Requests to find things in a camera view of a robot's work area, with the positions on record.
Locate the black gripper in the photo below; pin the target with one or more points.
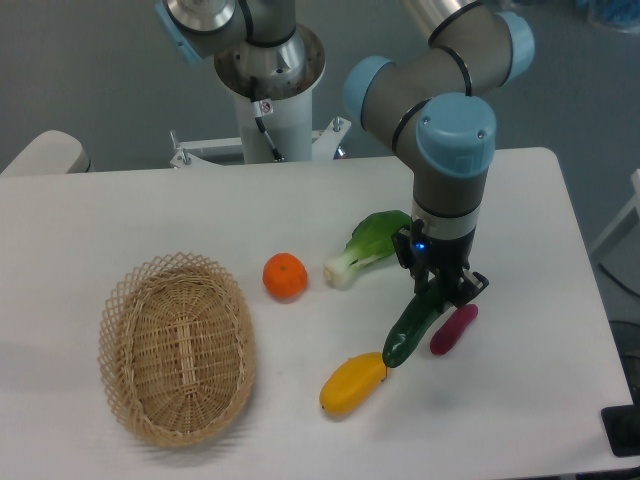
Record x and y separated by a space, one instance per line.
447 260

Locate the dark green cucumber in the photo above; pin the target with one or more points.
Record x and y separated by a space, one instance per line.
408 331

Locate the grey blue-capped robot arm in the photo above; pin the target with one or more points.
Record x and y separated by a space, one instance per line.
430 113

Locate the purple sweet potato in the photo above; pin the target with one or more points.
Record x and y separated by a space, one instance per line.
452 330

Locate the green bok choy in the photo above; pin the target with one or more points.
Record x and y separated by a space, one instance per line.
370 242

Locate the yellow mango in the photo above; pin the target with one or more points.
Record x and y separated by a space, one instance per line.
352 383

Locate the orange tangerine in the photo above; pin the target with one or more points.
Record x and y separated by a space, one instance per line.
284 276

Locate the black device at table edge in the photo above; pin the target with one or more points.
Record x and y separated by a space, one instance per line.
621 424

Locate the woven wicker basket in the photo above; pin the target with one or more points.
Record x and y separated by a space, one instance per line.
177 352

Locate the white chair back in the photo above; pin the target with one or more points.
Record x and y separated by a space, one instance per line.
51 153

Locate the white side table frame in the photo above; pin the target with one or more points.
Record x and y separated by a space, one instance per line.
620 225

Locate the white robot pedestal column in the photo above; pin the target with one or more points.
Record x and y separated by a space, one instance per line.
272 90

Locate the white metal base frame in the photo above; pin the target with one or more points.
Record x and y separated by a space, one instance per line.
326 145

